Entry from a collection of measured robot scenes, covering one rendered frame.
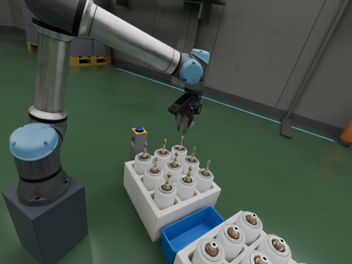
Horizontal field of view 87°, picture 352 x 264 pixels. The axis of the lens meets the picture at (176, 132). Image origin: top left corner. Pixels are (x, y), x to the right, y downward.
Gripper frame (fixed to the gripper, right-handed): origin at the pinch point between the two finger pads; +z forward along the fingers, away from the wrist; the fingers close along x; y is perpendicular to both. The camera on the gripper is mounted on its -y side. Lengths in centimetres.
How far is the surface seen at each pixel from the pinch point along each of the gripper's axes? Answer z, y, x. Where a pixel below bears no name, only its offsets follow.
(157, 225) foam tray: 33.8, -21.7, -15.4
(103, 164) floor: 46, -15, 46
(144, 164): 22.7, -11.1, 9.9
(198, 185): 26.4, 5.2, -15.1
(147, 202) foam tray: 29.7, -20.4, -6.0
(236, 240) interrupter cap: 21.1, -9.7, -43.0
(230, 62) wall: -12, 223, 105
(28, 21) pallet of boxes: -6, 31, 430
